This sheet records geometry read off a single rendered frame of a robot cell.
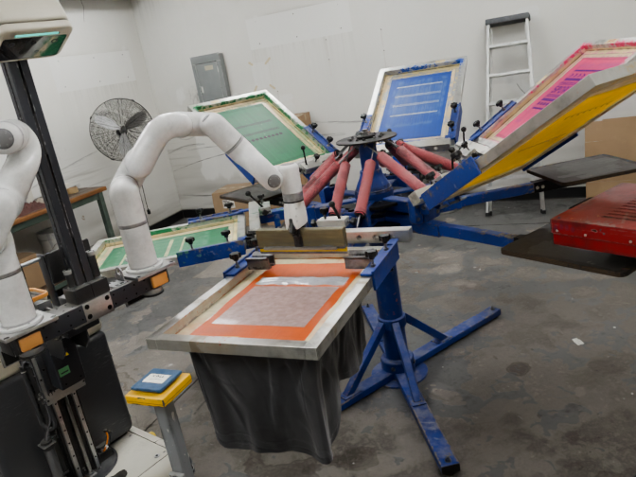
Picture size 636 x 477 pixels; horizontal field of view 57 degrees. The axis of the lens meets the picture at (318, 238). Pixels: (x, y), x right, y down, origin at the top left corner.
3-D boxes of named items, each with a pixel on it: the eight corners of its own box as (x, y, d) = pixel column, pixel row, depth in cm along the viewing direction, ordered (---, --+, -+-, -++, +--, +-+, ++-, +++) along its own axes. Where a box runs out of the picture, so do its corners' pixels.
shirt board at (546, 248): (683, 255, 203) (683, 233, 200) (624, 297, 181) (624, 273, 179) (406, 212, 308) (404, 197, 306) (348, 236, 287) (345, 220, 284)
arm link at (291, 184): (258, 170, 202) (253, 167, 211) (264, 200, 205) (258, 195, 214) (300, 162, 206) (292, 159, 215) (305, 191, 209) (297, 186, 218)
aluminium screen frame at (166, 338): (318, 361, 159) (316, 347, 157) (148, 349, 183) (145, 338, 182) (397, 255, 226) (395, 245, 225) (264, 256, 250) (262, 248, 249)
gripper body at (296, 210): (290, 193, 218) (294, 222, 222) (277, 201, 209) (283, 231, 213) (308, 192, 215) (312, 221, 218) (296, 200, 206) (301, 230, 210)
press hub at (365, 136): (426, 396, 299) (392, 132, 258) (354, 390, 315) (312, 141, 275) (441, 357, 332) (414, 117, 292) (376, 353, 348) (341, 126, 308)
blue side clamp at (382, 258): (376, 290, 200) (373, 271, 198) (362, 290, 202) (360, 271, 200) (399, 257, 226) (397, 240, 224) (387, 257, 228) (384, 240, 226)
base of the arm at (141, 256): (114, 272, 203) (101, 229, 199) (143, 258, 213) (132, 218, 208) (140, 275, 194) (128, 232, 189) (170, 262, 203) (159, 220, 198)
